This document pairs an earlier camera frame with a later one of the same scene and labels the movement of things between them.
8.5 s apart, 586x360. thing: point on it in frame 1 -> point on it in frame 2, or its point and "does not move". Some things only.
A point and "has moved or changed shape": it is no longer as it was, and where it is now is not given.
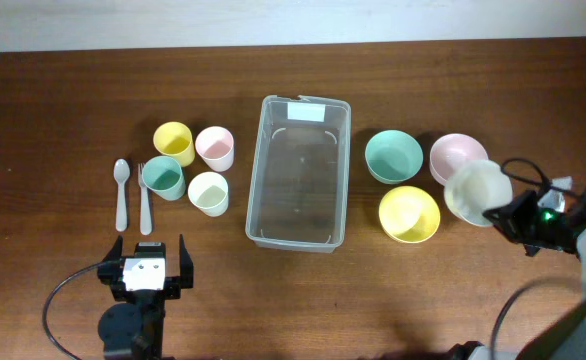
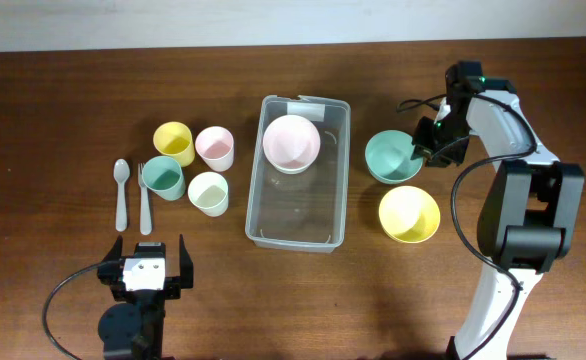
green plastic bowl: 393,157 does not move
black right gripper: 506,220 -> 434,156
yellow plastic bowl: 409,215 does not move
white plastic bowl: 475,188 -> 292,171
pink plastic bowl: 452,150 has moved or changed shape
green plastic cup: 164,176 does not move
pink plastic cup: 215,144 does not move
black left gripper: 108,272 does not move
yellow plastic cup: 173,139 does not move
